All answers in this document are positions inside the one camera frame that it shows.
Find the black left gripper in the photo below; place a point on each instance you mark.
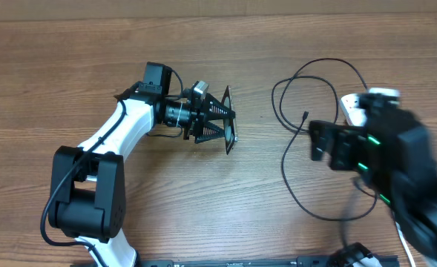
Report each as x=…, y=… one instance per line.
x=198, y=119

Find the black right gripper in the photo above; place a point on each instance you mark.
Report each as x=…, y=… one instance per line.
x=344, y=141

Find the black Samsung Galaxy phone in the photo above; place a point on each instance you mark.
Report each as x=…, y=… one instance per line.
x=229, y=124

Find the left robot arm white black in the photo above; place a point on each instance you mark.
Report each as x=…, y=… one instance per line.
x=87, y=202

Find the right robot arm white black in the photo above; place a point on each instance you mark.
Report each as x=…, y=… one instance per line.
x=392, y=152

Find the white power strip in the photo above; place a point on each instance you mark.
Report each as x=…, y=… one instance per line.
x=354, y=115

